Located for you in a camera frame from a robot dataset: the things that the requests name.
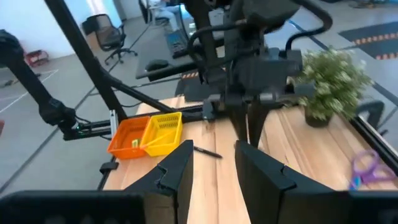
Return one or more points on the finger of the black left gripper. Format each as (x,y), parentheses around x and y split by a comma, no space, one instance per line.
(257,121)
(241,118)

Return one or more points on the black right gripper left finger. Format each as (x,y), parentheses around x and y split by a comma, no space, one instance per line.
(174,186)

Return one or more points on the silver metal bracket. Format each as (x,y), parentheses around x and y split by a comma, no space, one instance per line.
(113,119)

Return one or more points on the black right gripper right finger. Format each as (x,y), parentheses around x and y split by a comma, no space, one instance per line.
(261,186)

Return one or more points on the yellow plastic bin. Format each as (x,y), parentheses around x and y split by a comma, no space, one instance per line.
(158,151)

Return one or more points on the dark grey desk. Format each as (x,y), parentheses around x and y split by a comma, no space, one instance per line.
(174,67)

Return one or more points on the yellow pencil orange eraser cap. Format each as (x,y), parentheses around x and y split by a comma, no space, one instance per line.
(161,139)

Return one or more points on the black pen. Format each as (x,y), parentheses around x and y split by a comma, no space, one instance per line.
(207,152)

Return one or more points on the orange plastic bin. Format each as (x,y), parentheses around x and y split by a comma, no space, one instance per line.
(124,152)

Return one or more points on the computer keyboard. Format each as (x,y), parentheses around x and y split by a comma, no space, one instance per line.
(177,43)

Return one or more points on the yellow-green eraser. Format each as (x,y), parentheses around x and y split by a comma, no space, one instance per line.
(135,143)

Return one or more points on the red cart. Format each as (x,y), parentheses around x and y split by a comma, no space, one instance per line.
(36,57)

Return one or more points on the hazard-striped floor mat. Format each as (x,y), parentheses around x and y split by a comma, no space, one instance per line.
(382,46)

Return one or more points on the green potted plant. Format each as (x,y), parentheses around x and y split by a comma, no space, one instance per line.
(335,81)

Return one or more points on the black office chair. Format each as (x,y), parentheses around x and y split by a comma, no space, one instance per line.
(105,34)

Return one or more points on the person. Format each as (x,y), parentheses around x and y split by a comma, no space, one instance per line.
(166,14)

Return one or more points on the black computer mouse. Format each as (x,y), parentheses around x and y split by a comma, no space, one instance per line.
(157,64)

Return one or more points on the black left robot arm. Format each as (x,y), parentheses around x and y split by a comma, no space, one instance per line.
(267,12)

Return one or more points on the purple blue scissors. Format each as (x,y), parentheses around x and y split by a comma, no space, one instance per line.
(371,178)

